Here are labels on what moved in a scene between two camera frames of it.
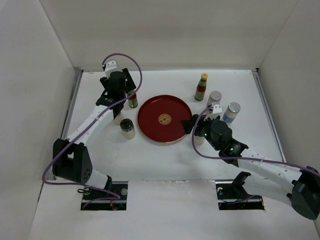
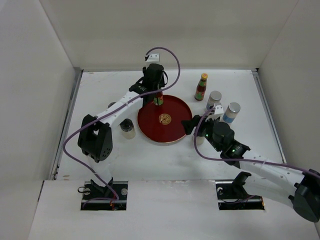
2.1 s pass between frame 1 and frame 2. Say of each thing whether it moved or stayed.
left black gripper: moved
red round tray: stayed
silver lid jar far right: stayed
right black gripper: stayed
